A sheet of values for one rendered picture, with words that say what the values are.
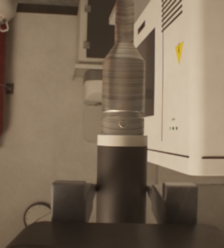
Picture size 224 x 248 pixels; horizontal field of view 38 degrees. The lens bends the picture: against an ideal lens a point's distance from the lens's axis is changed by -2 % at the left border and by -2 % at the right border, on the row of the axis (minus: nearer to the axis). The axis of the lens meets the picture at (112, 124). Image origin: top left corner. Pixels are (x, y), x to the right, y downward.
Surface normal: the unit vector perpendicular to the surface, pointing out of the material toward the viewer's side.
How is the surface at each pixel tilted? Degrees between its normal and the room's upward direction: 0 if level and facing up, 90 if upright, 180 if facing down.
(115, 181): 90
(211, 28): 90
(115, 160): 90
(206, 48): 90
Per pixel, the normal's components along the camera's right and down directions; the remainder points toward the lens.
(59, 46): 0.15, -0.03
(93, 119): 0.17, -0.29
